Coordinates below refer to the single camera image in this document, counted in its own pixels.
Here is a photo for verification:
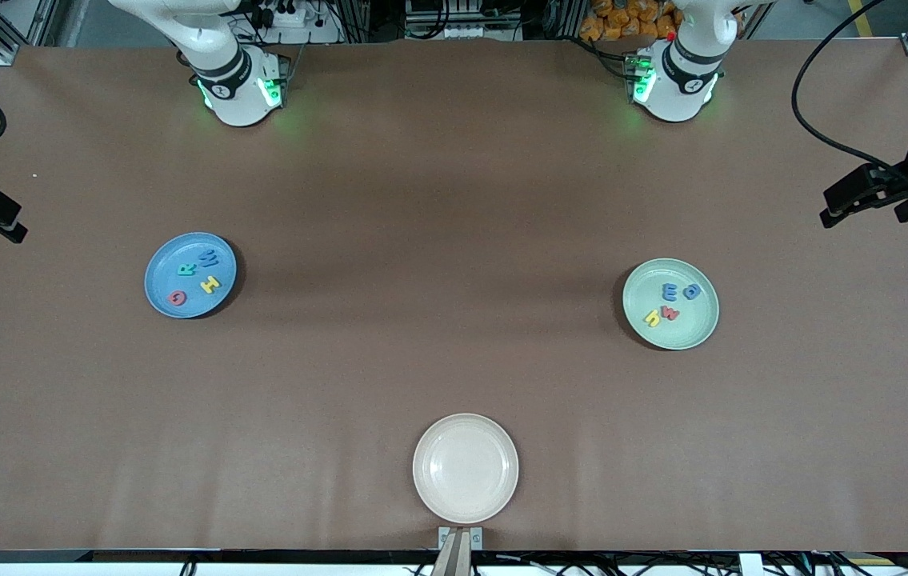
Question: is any pile of orange packets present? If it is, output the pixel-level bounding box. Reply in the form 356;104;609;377
579;0;682;42

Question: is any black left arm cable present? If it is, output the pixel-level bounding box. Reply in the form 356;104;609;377
791;0;908;181

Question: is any blue plate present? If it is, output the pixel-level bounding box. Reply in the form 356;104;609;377
144;232;238;319

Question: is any black white electronics box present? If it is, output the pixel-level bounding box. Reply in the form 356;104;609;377
406;0;522;41

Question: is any green plate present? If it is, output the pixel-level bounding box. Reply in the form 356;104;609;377
622;258;720;351

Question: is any white power strip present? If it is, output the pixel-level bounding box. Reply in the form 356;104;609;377
254;0;342;45

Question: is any beige plate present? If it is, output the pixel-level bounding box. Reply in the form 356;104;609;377
412;413;520;525

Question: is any brown table cover sheet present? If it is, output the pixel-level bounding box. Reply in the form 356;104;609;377
0;38;908;554

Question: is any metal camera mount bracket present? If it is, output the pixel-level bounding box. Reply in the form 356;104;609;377
438;526;484;576

